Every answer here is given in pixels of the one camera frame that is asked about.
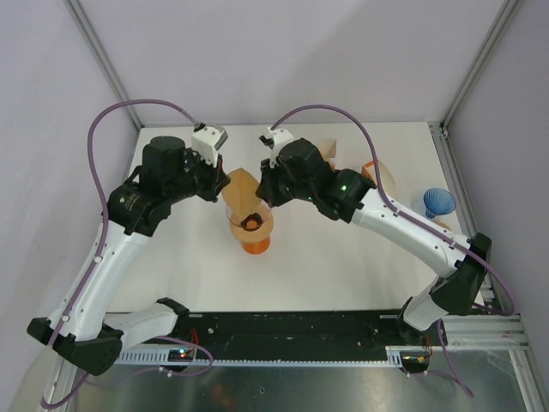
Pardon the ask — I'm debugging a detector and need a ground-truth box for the left frame post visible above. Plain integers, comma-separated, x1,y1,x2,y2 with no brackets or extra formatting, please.
63,0,142,129

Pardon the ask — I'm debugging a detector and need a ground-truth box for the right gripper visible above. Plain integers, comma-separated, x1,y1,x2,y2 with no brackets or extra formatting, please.
257,154,317,208

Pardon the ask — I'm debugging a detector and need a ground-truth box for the right frame post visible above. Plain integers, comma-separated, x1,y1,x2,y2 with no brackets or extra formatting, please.
441,0,523,129

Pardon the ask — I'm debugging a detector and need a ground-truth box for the orange glass beaker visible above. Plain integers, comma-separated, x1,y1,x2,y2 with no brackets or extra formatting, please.
240,236,270,255

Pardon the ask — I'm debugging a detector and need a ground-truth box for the brown coffee filter pack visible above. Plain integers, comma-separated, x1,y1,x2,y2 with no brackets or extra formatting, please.
317,138,337,171

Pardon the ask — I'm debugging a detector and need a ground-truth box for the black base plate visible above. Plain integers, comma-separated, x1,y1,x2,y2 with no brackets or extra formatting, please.
171,309,447,362

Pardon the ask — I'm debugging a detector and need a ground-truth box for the frame post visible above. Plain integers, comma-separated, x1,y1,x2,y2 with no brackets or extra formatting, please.
63,0,142,129
441,0,523,129

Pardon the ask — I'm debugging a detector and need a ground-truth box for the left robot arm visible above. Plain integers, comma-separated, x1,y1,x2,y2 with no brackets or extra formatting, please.
27,136,229,376

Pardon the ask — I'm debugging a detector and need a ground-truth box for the brown paper coffee filter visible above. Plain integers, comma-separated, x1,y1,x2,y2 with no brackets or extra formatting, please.
221,168,262,222

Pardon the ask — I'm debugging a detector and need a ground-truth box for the blue glass dripper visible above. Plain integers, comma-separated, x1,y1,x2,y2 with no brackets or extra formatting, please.
423,188,456,219

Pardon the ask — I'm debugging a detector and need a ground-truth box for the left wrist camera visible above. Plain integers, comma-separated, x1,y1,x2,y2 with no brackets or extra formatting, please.
191,124,228,168

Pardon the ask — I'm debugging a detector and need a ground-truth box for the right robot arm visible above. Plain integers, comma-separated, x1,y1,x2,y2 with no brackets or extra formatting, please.
256,136,492,344

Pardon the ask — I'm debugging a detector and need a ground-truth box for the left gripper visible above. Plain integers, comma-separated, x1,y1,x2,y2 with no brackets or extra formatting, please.
166,147,231,204

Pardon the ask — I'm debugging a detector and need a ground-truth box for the grey cable duct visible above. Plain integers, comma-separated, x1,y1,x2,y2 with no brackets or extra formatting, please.
115,345,209,366

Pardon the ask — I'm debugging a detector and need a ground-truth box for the aluminium frame rail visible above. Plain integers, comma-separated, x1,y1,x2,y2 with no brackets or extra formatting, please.
63,312,528,348

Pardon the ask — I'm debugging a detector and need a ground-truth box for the white coffee filter pack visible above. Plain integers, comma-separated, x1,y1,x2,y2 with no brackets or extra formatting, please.
361,161,397,199

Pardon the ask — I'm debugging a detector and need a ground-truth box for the pink glass dripper cone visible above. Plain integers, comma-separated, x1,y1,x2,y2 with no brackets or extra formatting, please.
226,203,272,232

